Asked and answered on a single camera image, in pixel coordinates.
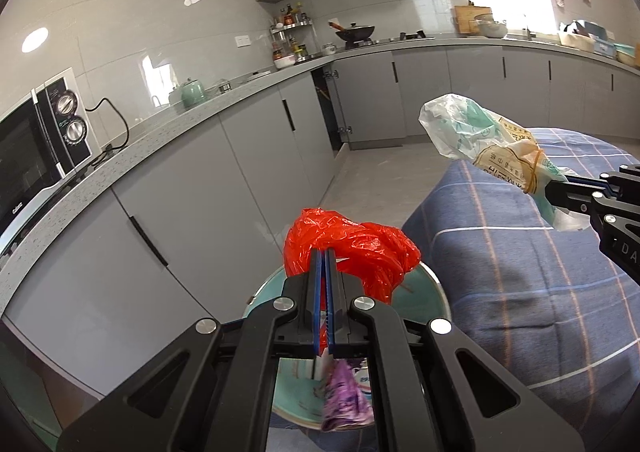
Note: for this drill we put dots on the wooden cutting board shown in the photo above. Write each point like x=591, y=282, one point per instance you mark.
x=465, y=19

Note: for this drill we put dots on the red plastic bag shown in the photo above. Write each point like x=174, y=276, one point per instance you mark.
x=360, y=247

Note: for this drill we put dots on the green ceramic jar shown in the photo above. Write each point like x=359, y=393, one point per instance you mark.
x=192, y=94

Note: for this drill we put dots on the metal spice rack with bottles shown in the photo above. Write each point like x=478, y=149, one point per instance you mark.
x=290, y=29

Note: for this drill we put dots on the teal plastic basin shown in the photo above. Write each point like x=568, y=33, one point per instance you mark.
x=626, y=54

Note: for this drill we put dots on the black wok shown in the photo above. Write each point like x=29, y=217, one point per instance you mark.
x=355, y=33

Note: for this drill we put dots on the stacked metal bowls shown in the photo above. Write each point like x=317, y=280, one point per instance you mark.
x=492, y=29

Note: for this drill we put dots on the grey base cabinets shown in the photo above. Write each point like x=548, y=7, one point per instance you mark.
x=200, y=192

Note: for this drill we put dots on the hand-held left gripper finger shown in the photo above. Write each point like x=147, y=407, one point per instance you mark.
x=330, y=302
x=318, y=302

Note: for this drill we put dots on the gas stove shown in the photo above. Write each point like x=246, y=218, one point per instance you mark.
x=410, y=37

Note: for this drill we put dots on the silver black microwave oven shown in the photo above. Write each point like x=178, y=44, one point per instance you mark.
x=25, y=166

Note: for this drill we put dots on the plastic bag green print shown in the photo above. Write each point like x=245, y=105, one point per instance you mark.
x=465, y=126

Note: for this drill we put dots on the purple printed wrapper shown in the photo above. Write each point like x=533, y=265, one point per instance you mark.
x=345, y=397

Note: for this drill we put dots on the white blue dish rack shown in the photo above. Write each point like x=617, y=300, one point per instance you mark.
x=585, y=36

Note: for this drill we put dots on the small metal cup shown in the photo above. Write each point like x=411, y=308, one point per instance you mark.
x=226, y=86

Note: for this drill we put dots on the blue plaid tablecloth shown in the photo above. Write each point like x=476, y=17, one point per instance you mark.
x=500, y=307

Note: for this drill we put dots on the white wall socket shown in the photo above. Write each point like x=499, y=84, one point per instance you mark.
x=242, y=41

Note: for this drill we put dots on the metal sink faucet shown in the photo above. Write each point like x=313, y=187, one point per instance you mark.
x=527, y=29

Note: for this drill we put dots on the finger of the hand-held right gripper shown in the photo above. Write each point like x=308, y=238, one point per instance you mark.
x=585, y=177
x=575, y=197

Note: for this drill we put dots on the teal round bin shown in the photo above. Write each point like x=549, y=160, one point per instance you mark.
x=420, y=297

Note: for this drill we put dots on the white bowl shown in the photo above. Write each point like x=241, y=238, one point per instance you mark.
x=285, y=63

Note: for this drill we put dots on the grey speckled countertop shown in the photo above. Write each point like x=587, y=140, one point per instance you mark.
x=150, y=131

